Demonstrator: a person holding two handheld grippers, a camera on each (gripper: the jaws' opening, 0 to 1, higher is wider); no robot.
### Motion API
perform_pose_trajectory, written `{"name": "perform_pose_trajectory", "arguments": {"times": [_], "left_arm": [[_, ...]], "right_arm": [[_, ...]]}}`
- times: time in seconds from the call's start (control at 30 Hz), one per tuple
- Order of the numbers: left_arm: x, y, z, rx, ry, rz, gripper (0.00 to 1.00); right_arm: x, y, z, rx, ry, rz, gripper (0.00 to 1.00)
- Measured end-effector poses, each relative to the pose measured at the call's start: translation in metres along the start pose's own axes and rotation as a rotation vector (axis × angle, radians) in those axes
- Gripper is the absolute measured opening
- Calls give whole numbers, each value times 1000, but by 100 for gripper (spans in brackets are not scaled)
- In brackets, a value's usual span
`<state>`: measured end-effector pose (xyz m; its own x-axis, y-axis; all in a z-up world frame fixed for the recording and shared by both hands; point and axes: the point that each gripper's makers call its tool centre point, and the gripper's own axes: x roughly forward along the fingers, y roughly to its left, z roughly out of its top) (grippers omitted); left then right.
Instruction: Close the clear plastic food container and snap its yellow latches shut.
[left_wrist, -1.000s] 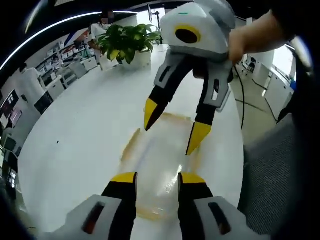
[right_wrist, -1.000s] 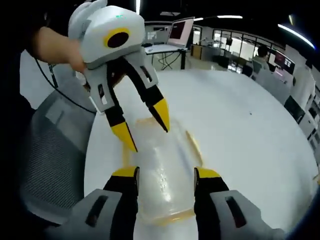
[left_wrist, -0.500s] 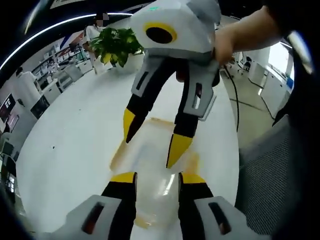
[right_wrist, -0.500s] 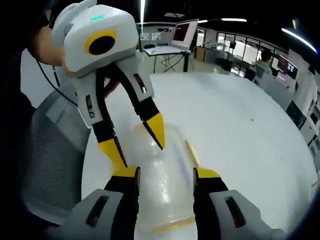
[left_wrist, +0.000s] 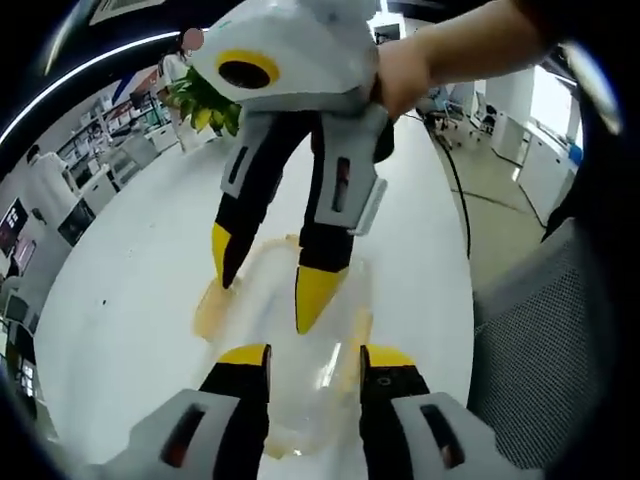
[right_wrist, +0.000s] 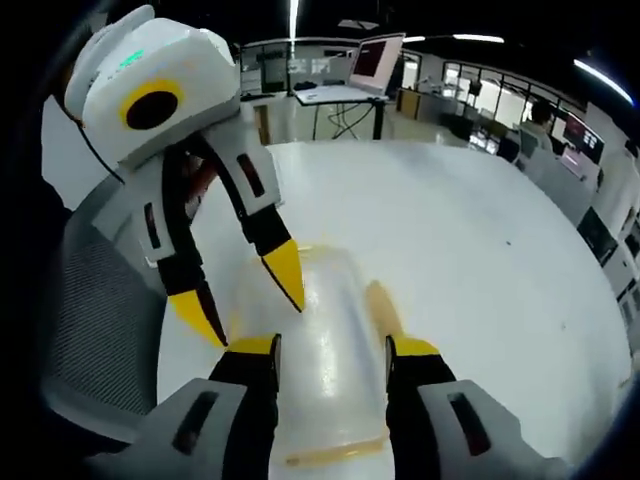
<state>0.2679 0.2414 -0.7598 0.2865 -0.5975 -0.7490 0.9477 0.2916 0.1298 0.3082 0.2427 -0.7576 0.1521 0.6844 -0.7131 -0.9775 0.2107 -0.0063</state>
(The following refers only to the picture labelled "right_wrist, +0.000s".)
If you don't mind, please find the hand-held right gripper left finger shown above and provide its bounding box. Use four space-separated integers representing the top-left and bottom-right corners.
84 332 284 480

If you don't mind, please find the computer monitor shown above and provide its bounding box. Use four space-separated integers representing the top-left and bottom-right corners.
560 112 607 165

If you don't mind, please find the ceiling light strip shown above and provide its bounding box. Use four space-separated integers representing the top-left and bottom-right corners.
572 58 633 105
401 33 507 45

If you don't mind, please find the grey mesh office chair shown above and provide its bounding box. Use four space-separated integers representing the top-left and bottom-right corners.
42 174 169 451

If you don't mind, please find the thin black cable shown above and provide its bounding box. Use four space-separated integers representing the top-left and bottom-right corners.
63 99 125 185

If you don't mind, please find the large display screen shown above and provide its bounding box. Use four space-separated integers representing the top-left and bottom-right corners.
348 32 407 97

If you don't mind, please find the white desk with black legs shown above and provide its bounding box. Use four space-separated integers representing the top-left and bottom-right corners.
292 83 392 142

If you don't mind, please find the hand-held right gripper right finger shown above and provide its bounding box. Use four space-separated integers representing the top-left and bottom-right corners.
383 334 571 480

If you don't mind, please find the clear box with yellow buckles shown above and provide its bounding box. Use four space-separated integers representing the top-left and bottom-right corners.
232 242 401 480

